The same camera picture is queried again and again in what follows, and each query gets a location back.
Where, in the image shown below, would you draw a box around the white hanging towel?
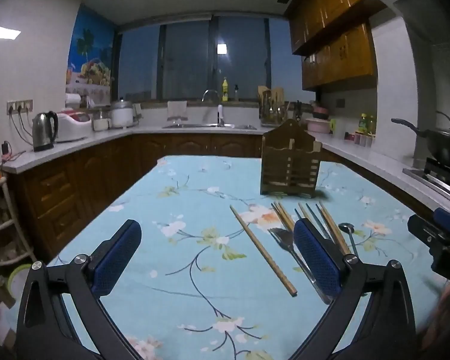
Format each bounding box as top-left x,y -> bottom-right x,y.
167,101 -> 188,121

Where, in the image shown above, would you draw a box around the metal spoon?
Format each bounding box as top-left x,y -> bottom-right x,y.
338,223 -> 359,259

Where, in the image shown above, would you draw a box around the dish rack with utensils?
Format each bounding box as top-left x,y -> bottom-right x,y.
257,86 -> 290,128

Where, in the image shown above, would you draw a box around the wooden cabinets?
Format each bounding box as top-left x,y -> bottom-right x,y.
5,133 -> 437,264
285,0 -> 389,91

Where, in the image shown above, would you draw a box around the black wok with lid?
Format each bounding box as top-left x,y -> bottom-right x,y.
391,110 -> 450,174

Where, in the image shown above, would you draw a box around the tropical fruit wall poster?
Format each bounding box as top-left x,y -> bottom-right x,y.
65,4 -> 117,106

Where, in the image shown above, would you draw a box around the blue floral tablecloth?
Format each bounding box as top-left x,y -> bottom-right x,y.
0,155 -> 448,360

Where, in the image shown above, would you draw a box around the white round cooker pot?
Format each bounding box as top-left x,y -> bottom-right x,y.
110,98 -> 136,128

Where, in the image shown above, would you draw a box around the metal fork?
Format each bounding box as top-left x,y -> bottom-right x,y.
269,228 -> 331,305

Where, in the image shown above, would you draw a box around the long wooden chopstick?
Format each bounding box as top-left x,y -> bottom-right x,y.
230,205 -> 298,296

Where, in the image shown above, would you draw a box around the large dark window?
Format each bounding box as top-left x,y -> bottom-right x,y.
114,15 -> 316,103

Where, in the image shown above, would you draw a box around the wooden upper cabinets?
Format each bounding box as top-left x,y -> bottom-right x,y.
285,0 -> 389,91

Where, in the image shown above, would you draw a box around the wooden lower cabinets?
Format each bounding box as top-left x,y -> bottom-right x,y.
5,133 -> 437,264

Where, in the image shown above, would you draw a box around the chrome gooseneck faucet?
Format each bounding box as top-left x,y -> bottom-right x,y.
202,89 -> 225,127

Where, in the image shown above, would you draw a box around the white and red rice cooker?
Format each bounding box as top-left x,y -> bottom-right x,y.
55,109 -> 92,143

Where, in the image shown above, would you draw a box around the pink basin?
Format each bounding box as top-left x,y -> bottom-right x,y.
306,118 -> 333,134

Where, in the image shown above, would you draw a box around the wooden utensil holder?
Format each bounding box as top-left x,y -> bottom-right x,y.
261,119 -> 322,198

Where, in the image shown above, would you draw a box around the white corner shelf rack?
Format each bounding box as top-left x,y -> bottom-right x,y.
0,174 -> 38,308

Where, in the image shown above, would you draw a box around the gas stove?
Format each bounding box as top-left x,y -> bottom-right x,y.
403,157 -> 450,202

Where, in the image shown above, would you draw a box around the green rimmed bowl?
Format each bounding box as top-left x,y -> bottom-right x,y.
7,264 -> 33,298

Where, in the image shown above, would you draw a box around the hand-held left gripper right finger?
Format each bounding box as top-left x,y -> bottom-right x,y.
293,218 -> 417,360

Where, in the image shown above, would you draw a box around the steel kitchen sink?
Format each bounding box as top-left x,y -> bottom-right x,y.
162,122 -> 258,130

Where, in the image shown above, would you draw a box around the wall power strip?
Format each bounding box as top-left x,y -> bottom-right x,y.
7,98 -> 34,114

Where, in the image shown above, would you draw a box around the white storage jar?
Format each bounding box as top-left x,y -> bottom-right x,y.
92,109 -> 112,131

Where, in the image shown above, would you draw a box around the steel electric kettle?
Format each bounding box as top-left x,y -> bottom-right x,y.
32,111 -> 59,152

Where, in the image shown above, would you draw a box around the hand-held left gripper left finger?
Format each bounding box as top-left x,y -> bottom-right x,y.
16,218 -> 143,360

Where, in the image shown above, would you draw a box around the yellow cooking oil bottle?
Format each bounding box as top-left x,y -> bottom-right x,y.
358,113 -> 377,136

